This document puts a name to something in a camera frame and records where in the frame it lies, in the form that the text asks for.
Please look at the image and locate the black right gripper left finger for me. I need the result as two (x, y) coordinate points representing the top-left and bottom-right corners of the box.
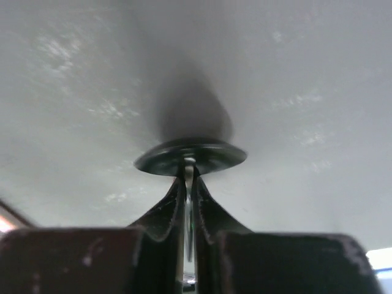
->
(1, 179), (186, 293)

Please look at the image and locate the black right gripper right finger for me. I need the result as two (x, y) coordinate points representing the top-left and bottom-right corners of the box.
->
(192, 177), (382, 294)

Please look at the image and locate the black round spoon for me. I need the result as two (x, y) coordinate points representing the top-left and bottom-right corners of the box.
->
(134, 137), (247, 262)

